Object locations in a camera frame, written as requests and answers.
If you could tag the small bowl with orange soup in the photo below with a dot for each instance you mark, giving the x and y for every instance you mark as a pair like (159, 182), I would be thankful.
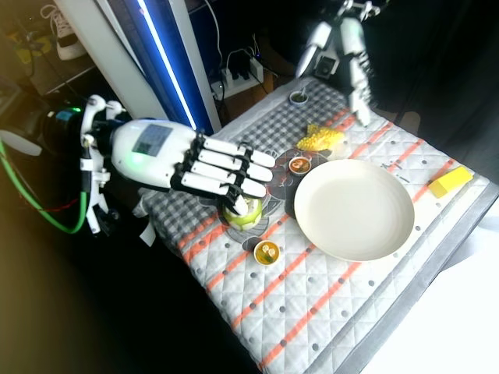
(299, 166)

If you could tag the yellow rectangular block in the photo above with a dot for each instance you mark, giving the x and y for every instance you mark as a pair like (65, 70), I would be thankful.
(450, 182)

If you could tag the white pillar with blue light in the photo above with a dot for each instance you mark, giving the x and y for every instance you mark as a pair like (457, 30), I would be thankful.
(117, 70)

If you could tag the small bowl with green filling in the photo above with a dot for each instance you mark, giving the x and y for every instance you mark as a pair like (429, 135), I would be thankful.
(298, 97)

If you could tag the white sneaker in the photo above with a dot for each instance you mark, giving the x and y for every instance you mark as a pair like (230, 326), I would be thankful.
(68, 43)

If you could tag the grey quilt with printed bear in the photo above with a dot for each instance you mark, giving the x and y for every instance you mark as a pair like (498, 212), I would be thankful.
(296, 311)

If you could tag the white power strip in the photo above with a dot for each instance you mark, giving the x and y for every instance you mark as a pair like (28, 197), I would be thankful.
(238, 85)

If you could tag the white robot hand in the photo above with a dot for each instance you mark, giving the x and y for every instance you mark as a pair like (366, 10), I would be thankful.
(351, 35)
(152, 156)

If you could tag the cream round plate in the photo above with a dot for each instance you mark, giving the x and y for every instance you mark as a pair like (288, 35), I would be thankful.
(352, 210)

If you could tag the yellow corn cob toy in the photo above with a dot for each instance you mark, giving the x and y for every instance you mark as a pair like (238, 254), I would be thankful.
(319, 139)

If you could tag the small bowl with lemon slices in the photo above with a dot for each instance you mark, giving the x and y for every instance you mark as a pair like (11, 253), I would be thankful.
(266, 253)

